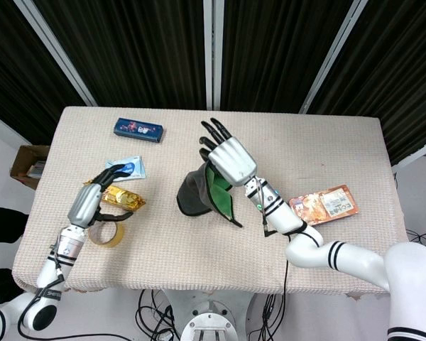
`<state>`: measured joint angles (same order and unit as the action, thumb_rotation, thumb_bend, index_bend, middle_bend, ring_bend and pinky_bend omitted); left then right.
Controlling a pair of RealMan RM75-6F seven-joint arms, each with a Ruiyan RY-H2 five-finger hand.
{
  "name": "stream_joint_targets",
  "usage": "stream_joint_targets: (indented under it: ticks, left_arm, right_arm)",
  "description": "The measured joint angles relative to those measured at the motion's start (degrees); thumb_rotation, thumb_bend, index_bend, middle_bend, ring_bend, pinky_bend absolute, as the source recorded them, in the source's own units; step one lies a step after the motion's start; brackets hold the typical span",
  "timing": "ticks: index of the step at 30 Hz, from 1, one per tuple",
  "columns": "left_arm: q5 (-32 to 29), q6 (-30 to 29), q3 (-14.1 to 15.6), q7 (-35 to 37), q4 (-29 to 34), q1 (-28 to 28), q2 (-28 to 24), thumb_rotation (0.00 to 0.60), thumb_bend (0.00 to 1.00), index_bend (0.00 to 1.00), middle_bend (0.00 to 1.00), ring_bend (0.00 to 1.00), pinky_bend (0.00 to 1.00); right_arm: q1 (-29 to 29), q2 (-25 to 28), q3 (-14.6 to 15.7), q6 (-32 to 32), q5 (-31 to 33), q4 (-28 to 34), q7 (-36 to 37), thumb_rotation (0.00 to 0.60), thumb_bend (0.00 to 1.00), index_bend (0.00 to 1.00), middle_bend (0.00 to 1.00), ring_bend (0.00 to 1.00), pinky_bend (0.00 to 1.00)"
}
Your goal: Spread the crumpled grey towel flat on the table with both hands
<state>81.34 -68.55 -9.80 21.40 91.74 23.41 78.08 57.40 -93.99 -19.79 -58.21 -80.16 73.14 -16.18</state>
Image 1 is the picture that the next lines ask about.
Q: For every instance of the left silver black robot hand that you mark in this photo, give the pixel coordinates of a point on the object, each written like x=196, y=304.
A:
x=88, y=201

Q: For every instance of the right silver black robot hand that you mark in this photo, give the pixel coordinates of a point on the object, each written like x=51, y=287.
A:
x=231, y=160

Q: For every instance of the grey green cloth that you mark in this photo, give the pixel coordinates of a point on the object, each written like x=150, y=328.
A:
x=199, y=197

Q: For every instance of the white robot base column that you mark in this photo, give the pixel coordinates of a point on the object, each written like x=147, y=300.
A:
x=207, y=319

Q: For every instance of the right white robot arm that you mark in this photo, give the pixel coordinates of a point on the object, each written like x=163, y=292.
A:
x=341, y=248

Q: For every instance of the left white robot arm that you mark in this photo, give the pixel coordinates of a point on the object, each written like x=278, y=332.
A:
x=39, y=284

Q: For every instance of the gold foil snack pack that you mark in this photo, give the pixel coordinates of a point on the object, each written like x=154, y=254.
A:
x=124, y=199

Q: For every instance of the clear packing tape roll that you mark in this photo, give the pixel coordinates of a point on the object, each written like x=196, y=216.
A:
x=108, y=234

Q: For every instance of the light blue wet wipes pack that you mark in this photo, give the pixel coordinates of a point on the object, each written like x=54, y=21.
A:
x=131, y=170

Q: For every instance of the beige woven tablecloth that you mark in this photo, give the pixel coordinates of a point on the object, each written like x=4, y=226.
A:
x=213, y=227

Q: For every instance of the brown cardboard box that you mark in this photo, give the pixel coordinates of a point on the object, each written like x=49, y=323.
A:
x=27, y=167

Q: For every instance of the dark blue printed box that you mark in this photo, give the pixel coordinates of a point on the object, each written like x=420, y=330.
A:
x=139, y=130

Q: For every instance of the orange printed food packet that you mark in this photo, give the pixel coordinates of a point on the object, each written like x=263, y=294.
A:
x=324, y=205

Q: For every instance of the white metal frame post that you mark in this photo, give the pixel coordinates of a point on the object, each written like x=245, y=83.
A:
x=213, y=53
x=55, y=49
x=332, y=57

